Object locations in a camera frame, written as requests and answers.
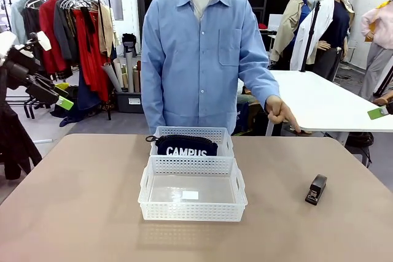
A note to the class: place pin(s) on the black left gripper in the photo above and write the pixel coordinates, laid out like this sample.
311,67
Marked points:
21,67

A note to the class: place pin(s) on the black stapler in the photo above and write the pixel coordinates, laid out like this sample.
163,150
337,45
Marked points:
317,185

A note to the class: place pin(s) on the navy CAMPUS pencil case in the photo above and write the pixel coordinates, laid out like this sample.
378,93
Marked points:
184,145

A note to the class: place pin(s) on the person's left forearm blue sleeve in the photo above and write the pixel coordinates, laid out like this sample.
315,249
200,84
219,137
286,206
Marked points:
264,87

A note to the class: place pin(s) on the person's right forearm blue sleeve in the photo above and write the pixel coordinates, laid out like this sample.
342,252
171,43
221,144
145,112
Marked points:
153,105

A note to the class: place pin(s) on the person's left hand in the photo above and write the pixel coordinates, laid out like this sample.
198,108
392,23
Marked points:
277,111

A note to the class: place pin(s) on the navy blue garment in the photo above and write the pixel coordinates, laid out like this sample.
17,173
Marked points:
87,93

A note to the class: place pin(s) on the black bag under table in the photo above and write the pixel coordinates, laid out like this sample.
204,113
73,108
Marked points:
359,140

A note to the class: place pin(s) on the red dress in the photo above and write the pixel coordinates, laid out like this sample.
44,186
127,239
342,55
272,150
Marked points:
89,53

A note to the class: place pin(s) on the white background table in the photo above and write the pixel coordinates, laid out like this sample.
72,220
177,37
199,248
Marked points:
322,102

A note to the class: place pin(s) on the white paper roll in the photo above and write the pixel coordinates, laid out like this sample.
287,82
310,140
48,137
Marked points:
112,78

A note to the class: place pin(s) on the dark grey jacket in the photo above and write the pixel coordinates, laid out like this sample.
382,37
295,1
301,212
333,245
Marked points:
63,35

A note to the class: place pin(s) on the red coat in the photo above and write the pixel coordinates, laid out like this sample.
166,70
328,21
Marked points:
49,29

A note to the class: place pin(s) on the black hanging garment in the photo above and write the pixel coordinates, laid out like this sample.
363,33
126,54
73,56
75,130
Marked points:
15,145

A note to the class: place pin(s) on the grey storage bin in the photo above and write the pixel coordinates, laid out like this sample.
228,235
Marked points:
130,102

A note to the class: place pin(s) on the grey cardboard tube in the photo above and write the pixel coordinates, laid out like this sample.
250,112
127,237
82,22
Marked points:
129,71

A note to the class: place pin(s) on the beige coat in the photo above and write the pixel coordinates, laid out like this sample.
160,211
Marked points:
106,29

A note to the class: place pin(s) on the bystander in pink sweater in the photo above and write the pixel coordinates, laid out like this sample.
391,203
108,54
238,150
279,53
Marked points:
382,29

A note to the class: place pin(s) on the pale teal garment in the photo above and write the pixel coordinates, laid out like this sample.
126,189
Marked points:
18,16

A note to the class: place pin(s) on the brown paper roll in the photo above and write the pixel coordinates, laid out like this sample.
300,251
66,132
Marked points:
139,78

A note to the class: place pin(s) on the mannequin in navy top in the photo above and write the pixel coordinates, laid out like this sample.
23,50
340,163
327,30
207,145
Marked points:
337,29

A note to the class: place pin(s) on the black tripod pole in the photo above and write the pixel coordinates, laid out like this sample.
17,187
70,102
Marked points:
310,35

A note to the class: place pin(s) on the mannequin in white coat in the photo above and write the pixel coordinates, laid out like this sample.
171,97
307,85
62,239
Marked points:
322,19

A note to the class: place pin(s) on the mannequin in beige trench coat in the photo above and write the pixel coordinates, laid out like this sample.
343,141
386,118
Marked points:
288,22

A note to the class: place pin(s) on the person in blue shirt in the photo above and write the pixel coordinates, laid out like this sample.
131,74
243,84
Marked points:
190,59

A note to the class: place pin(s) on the white perforated plastic basket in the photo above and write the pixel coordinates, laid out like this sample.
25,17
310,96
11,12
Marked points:
225,139
190,211

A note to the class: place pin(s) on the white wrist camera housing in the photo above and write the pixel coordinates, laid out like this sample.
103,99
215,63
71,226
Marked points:
44,41

